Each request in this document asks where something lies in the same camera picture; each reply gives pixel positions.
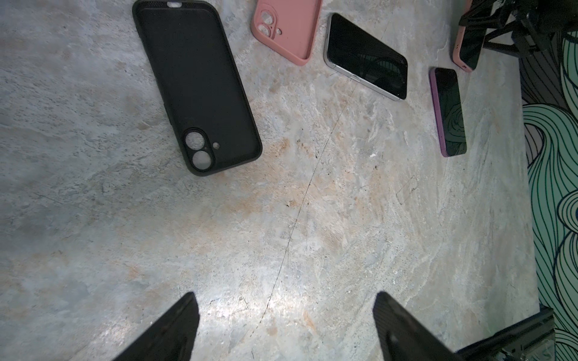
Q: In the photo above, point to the pink phone case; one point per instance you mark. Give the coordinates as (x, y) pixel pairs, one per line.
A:
(456, 49)
(287, 27)

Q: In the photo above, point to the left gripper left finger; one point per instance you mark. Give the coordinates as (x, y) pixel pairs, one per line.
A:
(171, 337)

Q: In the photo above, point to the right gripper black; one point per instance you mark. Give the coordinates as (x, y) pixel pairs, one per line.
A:
(538, 21)

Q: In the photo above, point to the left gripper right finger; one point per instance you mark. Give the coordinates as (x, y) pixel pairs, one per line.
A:
(402, 337)

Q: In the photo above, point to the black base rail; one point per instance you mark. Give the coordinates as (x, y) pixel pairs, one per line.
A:
(530, 339)

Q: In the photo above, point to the black phone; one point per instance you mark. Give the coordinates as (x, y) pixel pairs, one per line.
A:
(448, 111)
(471, 45)
(199, 83)

